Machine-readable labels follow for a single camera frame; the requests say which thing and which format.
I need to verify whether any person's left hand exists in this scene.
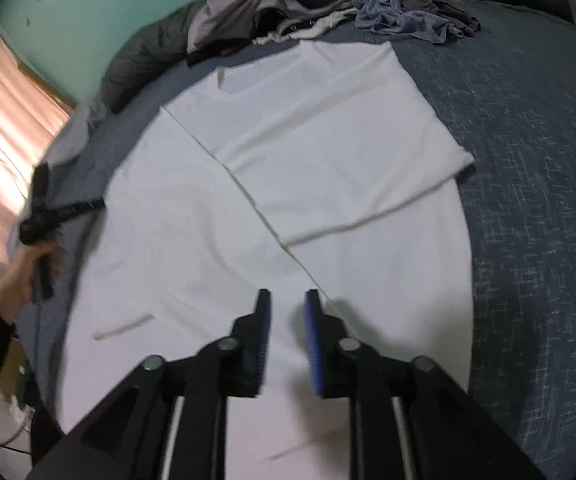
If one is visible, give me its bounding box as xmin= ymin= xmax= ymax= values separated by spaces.
xmin=0 ymin=238 xmax=62 ymax=325

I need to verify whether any light grey blanket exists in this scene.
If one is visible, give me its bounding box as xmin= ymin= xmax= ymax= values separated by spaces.
xmin=4 ymin=98 xmax=109 ymax=256

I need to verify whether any pink curtain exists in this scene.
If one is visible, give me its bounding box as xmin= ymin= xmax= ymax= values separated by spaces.
xmin=0 ymin=37 xmax=72 ymax=262

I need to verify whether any black and white garment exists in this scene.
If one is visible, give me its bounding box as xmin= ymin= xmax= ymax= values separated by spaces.
xmin=252 ymin=8 xmax=357 ymax=46

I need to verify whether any blue-grey crumpled garment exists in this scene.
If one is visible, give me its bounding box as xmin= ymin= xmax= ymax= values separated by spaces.
xmin=353 ymin=0 xmax=481 ymax=46

